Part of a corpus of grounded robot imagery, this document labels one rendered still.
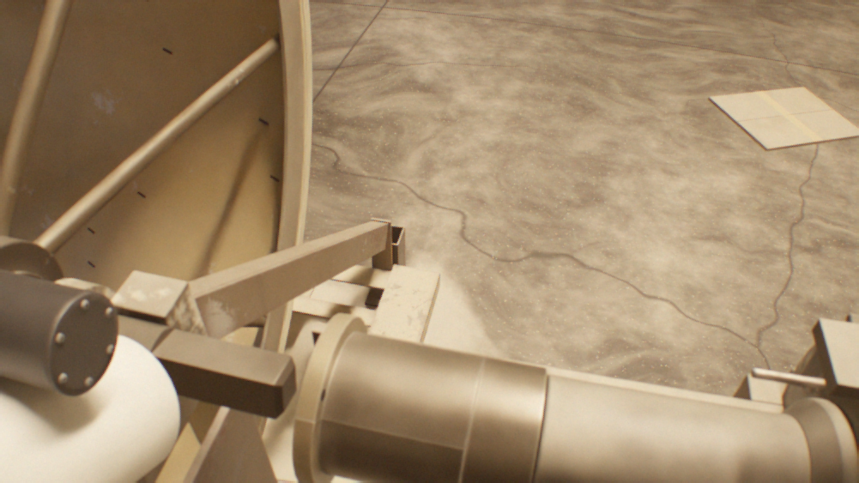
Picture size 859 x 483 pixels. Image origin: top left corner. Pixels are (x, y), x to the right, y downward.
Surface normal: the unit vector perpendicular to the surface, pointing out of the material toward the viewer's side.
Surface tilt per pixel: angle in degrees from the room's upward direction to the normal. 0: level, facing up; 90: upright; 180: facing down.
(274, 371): 15
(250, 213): 57
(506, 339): 0
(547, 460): 40
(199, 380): 75
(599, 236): 0
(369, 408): 28
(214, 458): 90
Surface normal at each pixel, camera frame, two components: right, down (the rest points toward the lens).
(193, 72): -0.21, 0.47
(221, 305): 0.98, 0.16
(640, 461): -0.10, -0.28
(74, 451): 0.94, -0.28
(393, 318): 0.02, -0.73
